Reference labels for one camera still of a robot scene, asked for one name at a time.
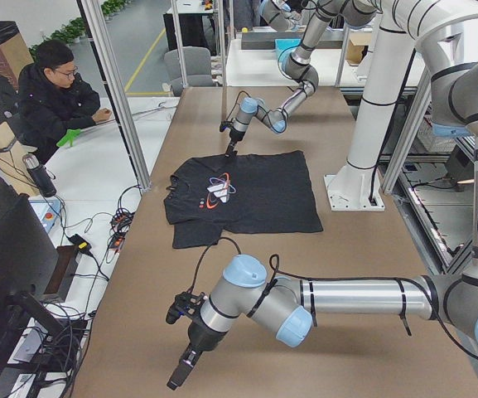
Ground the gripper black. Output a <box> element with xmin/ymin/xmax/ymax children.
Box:
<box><xmin>224</xmin><ymin>127</ymin><xmax>245</xmax><ymax>159</ymax></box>
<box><xmin>167</xmin><ymin>323</ymin><xmax>226</xmax><ymax>390</ymax></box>

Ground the black printed t-shirt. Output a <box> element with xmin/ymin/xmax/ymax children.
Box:
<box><xmin>164</xmin><ymin>151</ymin><xmax>323</xmax><ymax>249</ymax></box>

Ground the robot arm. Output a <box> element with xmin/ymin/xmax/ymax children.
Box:
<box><xmin>220</xmin><ymin>1</ymin><xmax>376</xmax><ymax>159</ymax></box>
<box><xmin>166</xmin><ymin>63</ymin><xmax>478</xmax><ymax>389</ymax></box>

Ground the grey office chair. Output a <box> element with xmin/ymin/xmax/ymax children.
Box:
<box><xmin>164</xmin><ymin>46</ymin><xmax>215</xmax><ymax>96</ymax></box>

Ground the blue plastic bin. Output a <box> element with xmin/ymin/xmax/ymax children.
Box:
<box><xmin>274</xmin><ymin>38</ymin><xmax>301</xmax><ymax>52</ymax></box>

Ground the red usb hub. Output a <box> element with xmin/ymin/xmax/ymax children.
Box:
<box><xmin>108</xmin><ymin>207</ymin><xmax>135</xmax><ymax>253</ymax></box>

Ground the black power adapter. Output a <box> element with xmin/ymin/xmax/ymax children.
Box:
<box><xmin>68</xmin><ymin>234</ymin><xmax>92</xmax><ymax>255</ymax></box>

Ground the cardboard box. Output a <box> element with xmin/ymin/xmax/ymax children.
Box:
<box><xmin>345</xmin><ymin>32</ymin><xmax>372</xmax><ymax>66</ymax></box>

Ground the seated man in black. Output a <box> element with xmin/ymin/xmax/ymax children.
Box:
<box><xmin>18</xmin><ymin>39</ymin><xmax>112</xmax><ymax>164</ymax></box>

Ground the teach pendant with red button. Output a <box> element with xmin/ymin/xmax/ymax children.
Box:
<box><xmin>29</xmin><ymin>197</ymin><xmax>62</xmax><ymax>233</ymax></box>

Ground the black thermos bottle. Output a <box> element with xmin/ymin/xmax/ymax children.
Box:
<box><xmin>22</xmin><ymin>153</ymin><xmax>57</xmax><ymax>197</ymax></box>

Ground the black computer monitor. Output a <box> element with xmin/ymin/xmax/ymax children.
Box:
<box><xmin>0</xmin><ymin>194</ymin><xmax>63</xmax><ymax>374</ymax></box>

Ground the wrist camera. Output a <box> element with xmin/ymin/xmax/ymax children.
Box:
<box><xmin>166</xmin><ymin>291</ymin><xmax>208</xmax><ymax>324</ymax></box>
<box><xmin>219</xmin><ymin>120</ymin><xmax>233</xmax><ymax>133</ymax></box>

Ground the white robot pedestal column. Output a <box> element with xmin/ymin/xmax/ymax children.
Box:
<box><xmin>326</xmin><ymin>1</ymin><xmax>418</xmax><ymax>211</ymax></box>

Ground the green handled reacher grabber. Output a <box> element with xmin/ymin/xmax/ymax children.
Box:
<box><xmin>56</xmin><ymin>129</ymin><xmax>81</xmax><ymax>148</ymax></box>

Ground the aluminium frame post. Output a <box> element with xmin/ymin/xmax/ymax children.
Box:
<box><xmin>76</xmin><ymin>0</ymin><xmax>152</xmax><ymax>192</ymax></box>

